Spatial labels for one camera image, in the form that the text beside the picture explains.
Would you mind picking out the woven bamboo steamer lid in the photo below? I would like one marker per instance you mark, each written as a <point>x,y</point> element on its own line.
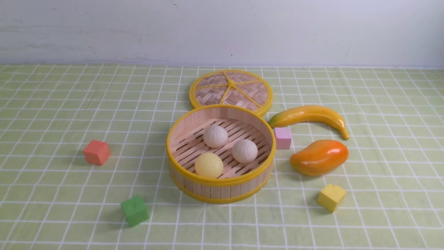
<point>232,87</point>

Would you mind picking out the orange toy mango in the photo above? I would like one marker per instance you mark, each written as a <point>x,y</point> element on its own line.
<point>319,158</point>

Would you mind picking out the red cube block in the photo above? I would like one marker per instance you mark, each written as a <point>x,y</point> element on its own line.
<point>97,152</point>

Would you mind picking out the yellow bun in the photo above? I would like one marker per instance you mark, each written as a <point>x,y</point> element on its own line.
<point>209,165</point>

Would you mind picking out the yellow toy banana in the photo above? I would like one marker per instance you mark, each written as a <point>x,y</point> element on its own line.
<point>319,114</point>

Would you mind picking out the green cube block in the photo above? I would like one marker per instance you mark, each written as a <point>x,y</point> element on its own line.
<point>135,211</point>

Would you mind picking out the yellow cube block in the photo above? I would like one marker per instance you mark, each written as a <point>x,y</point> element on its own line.
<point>331,197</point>

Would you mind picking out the pink cube block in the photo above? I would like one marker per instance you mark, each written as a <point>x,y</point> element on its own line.
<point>283,137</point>

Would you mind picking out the white bun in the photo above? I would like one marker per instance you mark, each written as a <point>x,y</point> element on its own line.
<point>215,136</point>
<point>244,151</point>

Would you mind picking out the green checkered tablecloth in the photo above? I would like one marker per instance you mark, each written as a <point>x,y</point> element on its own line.
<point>53,199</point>

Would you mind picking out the bamboo steamer tray yellow rim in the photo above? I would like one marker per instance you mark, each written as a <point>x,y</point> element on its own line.
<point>238,181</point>

